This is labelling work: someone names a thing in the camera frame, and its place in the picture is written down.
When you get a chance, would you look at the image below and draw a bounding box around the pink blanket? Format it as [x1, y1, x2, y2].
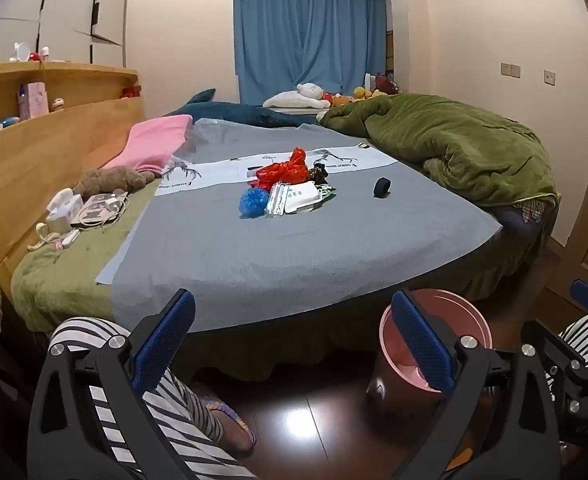
[101, 115, 195, 176]

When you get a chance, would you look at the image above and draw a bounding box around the blue curtain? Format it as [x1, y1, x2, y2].
[233, 0, 389, 111]

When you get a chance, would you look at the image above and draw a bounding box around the red brown plush toy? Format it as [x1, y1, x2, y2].
[374, 74, 403, 96]

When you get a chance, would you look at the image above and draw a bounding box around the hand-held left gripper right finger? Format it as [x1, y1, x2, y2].
[390, 287, 560, 480]

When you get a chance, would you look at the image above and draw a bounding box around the plaid pillow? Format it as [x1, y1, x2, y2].
[514, 199, 550, 223]

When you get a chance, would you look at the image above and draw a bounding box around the red plastic bag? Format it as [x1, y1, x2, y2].
[255, 148, 311, 191]

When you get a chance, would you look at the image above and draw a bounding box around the pink trash bin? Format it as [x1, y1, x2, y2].
[366, 288, 494, 413]

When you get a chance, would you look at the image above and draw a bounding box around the colourful slipper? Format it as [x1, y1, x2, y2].
[198, 394, 258, 457]

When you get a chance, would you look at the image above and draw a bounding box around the dark blue pillow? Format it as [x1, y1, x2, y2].
[496, 205, 545, 247]

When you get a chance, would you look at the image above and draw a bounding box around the bed with green bedskirt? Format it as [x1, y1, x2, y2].
[11, 110, 557, 381]

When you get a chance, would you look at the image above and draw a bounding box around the brown teddy bear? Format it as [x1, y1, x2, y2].
[73, 166, 156, 196]

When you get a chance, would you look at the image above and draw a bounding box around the silver foil packet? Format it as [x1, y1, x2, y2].
[265, 183, 290, 218]

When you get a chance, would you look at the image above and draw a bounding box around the green blanket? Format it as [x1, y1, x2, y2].
[316, 92, 560, 211]

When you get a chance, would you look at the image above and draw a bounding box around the white plush toy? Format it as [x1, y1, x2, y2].
[263, 82, 331, 110]

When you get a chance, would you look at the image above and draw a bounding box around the white packet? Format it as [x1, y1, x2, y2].
[284, 181, 322, 214]

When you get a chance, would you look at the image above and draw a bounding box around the white cable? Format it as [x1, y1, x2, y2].
[28, 222, 62, 252]

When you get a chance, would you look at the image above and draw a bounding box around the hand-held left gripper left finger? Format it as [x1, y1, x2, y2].
[26, 287, 197, 480]

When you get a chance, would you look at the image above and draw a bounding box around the blue shark plush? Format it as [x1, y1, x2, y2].
[164, 89, 320, 128]

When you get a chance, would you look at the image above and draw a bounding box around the white wardrobe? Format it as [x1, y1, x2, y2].
[0, 0, 130, 68]

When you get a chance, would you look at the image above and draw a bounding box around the wooden headboard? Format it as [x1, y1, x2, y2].
[0, 62, 145, 281]

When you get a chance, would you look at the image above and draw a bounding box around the pink gift bag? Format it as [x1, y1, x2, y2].
[19, 81, 50, 120]

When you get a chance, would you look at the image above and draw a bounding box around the grey bed sheet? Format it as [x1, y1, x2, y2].
[96, 119, 504, 333]

